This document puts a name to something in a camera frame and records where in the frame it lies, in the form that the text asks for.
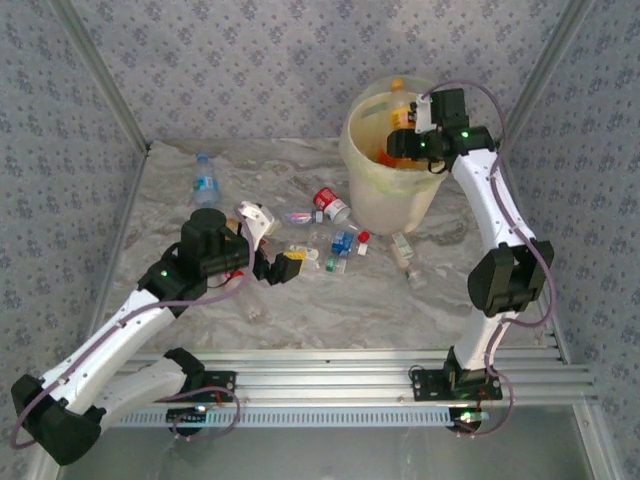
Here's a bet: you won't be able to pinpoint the orange juice bottle yellow cap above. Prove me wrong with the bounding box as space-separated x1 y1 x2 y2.
377 78 419 169

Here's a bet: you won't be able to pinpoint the clear bottle purple label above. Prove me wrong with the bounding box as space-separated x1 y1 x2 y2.
284 209 325 227

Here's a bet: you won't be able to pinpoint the water bottle blue label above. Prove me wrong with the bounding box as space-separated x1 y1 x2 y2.
192 152 224 209

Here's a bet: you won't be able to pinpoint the small clear bottle red label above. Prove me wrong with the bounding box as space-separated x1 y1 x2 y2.
219 269 249 297

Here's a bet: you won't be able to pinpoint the red label bottle white cap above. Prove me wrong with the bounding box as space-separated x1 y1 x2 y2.
312 187 352 225

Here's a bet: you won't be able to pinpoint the blue label bottle red cap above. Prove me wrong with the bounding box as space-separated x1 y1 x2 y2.
307 228 372 257

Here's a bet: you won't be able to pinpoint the tan bottle green white label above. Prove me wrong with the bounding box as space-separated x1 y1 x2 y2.
389 232 427 291

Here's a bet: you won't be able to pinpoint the cream plastic bin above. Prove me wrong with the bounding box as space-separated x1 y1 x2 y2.
339 74 451 236

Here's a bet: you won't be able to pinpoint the black controller board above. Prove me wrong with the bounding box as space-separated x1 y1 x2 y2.
166 406 210 437
447 407 490 435

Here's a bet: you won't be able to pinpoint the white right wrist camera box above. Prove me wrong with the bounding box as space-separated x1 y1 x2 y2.
413 93 435 135

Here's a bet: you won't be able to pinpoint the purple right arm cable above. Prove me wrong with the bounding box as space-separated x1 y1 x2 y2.
422 79 557 441

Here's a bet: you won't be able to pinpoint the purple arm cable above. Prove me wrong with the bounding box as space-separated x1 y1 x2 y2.
422 79 557 441
9 204 254 451

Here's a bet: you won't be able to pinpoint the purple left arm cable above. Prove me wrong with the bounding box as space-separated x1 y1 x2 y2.
9 204 254 451

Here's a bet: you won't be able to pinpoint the aluminium side rail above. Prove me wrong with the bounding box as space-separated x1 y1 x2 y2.
87 142 151 331
493 142 574 364

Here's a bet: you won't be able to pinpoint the aluminium corner post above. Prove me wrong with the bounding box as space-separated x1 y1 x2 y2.
494 0 596 151
49 0 151 154

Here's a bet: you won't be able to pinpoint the aluminium frame rails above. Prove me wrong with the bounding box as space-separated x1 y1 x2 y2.
102 348 599 407

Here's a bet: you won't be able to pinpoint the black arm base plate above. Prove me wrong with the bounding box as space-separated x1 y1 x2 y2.
164 370 237 404
408 367 504 402

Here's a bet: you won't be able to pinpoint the white slotted cable duct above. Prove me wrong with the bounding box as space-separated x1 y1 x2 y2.
102 407 489 429

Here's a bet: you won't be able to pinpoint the aluminium frame leg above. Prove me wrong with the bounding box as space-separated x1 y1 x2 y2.
574 404 621 480

